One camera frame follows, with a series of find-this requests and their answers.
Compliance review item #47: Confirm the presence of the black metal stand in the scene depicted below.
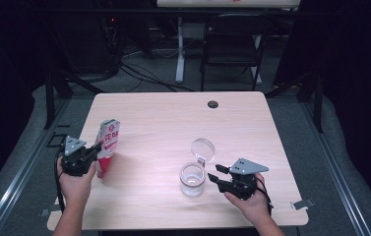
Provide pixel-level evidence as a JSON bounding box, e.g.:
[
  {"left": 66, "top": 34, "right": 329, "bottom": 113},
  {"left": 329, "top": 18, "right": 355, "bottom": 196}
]
[
  {"left": 43, "top": 70, "right": 105, "bottom": 130},
  {"left": 265, "top": 70, "right": 325, "bottom": 134}
]

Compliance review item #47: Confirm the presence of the grey tape piece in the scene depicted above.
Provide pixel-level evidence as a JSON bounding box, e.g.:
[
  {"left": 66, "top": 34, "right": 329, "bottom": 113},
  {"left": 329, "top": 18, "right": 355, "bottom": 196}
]
[
  {"left": 39, "top": 207, "right": 59, "bottom": 217},
  {"left": 291, "top": 199, "right": 315, "bottom": 210}
]

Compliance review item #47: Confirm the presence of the black folding chair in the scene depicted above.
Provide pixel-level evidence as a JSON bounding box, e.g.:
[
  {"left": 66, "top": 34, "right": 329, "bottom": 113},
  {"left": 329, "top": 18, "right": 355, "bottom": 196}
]
[{"left": 200, "top": 13, "right": 275, "bottom": 92}]

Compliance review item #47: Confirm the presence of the black floor cable bundle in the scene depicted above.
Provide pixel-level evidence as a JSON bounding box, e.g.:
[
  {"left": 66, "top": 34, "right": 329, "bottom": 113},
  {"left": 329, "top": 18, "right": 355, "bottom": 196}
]
[{"left": 119, "top": 62, "right": 196, "bottom": 93}]

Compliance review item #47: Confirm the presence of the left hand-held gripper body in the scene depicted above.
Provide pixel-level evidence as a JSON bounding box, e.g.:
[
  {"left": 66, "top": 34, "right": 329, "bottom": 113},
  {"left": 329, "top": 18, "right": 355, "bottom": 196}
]
[{"left": 60, "top": 135, "right": 93, "bottom": 177}]

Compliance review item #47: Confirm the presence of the person's right hand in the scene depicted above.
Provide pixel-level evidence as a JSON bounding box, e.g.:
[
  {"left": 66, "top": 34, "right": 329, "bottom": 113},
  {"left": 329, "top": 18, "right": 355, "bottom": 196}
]
[{"left": 223, "top": 172, "right": 274, "bottom": 227}]

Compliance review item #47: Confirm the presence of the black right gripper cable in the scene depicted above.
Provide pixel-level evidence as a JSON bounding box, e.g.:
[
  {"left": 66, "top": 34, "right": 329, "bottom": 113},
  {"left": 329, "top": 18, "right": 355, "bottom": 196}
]
[{"left": 238, "top": 178, "right": 275, "bottom": 217}]

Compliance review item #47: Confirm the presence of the aluminium floor rail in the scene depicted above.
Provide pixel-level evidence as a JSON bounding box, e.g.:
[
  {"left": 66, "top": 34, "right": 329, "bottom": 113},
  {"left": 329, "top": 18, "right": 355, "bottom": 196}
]
[
  {"left": 299, "top": 97, "right": 371, "bottom": 236},
  {"left": 0, "top": 97, "right": 71, "bottom": 236}
]

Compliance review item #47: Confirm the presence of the dark curtain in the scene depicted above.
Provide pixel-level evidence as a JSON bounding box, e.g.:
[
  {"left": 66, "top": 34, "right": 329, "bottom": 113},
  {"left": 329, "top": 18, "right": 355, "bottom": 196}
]
[
  {"left": 0, "top": 0, "right": 48, "bottom": 205},
  {"left": 287, "top": 0, "right": 371, "bottom": 210}
]

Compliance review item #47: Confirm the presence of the white background table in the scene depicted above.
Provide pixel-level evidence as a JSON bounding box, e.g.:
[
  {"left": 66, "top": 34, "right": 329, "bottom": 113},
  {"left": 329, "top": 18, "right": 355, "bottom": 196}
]
[{"left": 156, "top": 0, "right": 300, "bottom": 86}]

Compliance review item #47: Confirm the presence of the person's left hand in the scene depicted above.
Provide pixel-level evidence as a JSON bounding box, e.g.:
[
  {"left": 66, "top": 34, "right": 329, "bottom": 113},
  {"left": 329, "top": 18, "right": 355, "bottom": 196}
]
[{"left": 56, "top": 155, "right": 98, "bottom": 207}]

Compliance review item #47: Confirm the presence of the clear jar with hinged lid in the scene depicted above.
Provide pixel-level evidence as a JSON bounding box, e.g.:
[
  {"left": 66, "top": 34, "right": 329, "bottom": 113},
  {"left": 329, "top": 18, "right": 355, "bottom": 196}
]
[{"left": 178, "top": 138, "right": 216, "bottom": 198}]

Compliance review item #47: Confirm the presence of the red and white plastic bag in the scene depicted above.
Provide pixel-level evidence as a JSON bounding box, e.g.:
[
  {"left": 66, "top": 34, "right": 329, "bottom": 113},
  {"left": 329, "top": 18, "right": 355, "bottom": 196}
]
[{"left": 94, "top": 118, "right": 121, "bottom": 179}]

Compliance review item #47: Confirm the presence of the dark equipment with red light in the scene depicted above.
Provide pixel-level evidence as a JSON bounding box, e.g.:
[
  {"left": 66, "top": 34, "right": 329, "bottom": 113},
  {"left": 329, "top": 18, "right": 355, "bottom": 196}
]
[{"left": 97, "top": 13, "right": 123, "bottom": 78}]

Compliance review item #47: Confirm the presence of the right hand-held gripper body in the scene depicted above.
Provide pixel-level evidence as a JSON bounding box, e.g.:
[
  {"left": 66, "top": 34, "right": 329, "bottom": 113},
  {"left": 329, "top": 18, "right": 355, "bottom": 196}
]
[{"left": 217, "top": 157, "right": 270, "bottom": 202}]

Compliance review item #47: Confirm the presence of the black tape square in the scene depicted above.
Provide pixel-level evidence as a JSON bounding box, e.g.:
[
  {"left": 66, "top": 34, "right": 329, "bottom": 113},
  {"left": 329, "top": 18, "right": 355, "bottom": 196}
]
[{"left": 45, "top": 132, "right": 67, "bottom": 148}]

